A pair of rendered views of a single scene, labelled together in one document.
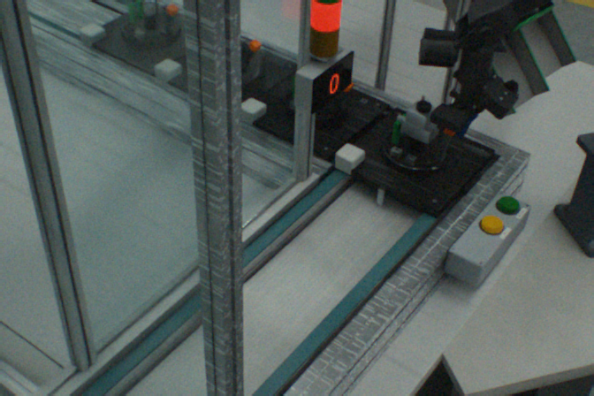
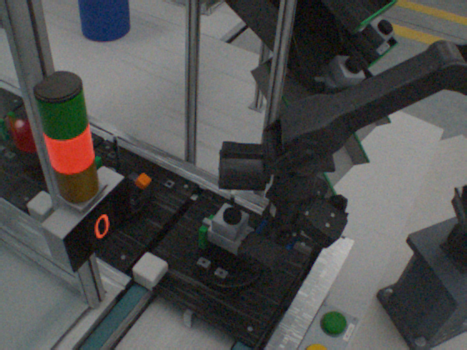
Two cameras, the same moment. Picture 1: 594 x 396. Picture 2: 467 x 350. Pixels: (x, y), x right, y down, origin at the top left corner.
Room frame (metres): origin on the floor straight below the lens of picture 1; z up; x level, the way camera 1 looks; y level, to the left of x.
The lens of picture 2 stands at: (0.82, -0.16, 1.73)
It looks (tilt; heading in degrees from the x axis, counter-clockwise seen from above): 47 degrees down; 352
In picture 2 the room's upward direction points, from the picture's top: 5 degrees clockwise
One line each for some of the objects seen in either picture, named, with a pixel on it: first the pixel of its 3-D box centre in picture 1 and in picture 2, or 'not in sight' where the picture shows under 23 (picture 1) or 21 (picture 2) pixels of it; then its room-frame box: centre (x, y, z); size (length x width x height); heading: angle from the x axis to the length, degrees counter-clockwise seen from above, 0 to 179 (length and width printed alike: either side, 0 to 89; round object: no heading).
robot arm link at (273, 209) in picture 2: (470, 87); (288, 205); (1.28, -0.31, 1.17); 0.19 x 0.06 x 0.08; 145
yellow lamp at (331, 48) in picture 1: (323, 37); (76, 173); (1.24, -0.03, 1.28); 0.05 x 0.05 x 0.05
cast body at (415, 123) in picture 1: (417, 117); (225, 224); (1.34, -0.23, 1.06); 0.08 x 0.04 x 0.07; 56
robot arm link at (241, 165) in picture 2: (456, 39); (267, 155); (1.28, -0.27, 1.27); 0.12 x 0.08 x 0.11; 86
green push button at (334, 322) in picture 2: (507, 206); (333, 323); (1.20, -0.41, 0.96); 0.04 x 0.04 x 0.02
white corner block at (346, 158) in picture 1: (349, 159); (150, 272); (1.31, -0.10, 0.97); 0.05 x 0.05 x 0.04; 55
